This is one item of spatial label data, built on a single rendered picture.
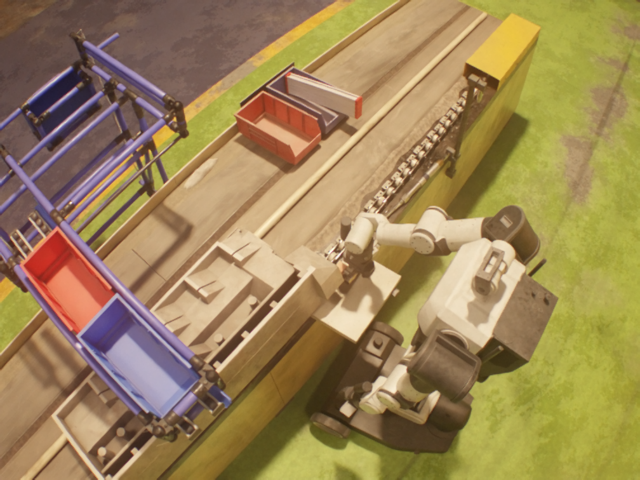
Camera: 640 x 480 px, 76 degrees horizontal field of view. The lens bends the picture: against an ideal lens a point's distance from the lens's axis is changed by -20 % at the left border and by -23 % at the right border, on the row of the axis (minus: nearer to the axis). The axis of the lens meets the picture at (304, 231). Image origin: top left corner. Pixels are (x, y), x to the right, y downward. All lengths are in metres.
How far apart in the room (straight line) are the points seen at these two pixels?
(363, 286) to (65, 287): 1.03
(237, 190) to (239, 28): 2.47
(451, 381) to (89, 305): 1.01
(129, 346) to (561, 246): 2.53
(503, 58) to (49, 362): 2.66
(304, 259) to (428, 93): 1.23
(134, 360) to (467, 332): 0.86
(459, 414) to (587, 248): 1.52
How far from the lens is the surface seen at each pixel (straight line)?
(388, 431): 2.31
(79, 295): 1.51
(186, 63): 4.13
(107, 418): 1.69
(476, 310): 1.16
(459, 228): 1.39
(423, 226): 1.42
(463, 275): 1.18
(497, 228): 1.30
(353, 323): 1.76
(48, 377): 2.06
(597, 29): 5.40
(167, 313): 1.72
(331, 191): 2.09
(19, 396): 2.12
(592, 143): 3.88
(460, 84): 2.67
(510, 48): 2.90
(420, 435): 2.32
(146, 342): 1.39
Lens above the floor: 2.44
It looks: 58 degrees down
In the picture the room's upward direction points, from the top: 5 degrees counter-clockwise
